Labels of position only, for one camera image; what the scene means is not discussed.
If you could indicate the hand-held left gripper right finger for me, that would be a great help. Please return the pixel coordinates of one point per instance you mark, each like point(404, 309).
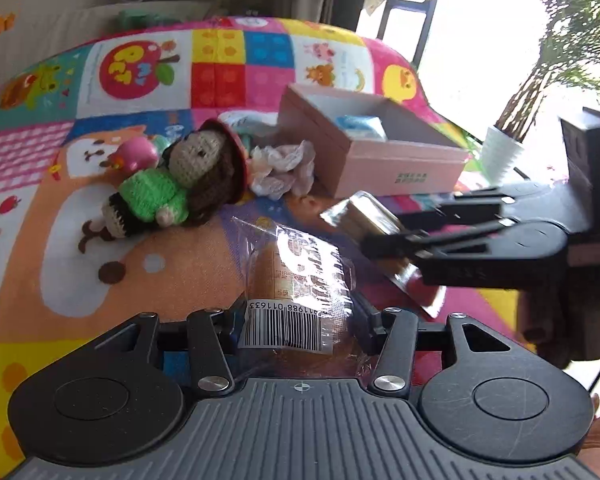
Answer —
point(397, 340)

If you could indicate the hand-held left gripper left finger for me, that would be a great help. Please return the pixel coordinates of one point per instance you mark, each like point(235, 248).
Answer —
point(207, 340)

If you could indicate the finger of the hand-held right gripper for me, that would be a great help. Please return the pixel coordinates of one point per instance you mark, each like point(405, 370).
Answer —
point(430, 252)
point(472, 207)

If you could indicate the pink cardboard box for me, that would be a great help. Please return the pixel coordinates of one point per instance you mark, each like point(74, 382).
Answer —
point(380, 170)

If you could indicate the clear barcode snack packet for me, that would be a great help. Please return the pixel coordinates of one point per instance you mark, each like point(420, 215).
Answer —
point(295, 280)

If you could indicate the crochet doll green sweater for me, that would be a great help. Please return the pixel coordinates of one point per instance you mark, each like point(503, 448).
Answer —
point(200, 165)

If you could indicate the pink pig toy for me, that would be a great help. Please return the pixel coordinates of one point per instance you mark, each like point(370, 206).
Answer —
point(137, 155)

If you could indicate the person's right hand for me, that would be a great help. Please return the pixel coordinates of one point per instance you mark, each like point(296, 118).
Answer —
point(555, 330)

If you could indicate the white ribbed plant pot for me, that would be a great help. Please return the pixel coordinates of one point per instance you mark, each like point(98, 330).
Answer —
point(500, 155)

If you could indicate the blue tissue packet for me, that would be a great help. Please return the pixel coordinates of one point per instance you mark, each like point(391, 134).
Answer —
point(362, 127)

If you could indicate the green palm plant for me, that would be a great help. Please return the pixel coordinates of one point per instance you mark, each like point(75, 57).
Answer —
point(550, 60)

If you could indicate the colourful printed play mat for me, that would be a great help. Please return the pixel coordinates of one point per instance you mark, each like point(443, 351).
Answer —
point(55, 270)

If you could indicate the crumpled white tissue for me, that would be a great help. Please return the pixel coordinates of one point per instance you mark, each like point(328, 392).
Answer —
point(280, 170)

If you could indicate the green toy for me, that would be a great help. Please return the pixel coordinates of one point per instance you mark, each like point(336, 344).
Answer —
point(140, 18)

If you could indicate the dark chair frame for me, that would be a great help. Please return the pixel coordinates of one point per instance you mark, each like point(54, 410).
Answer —
point(422, 5)

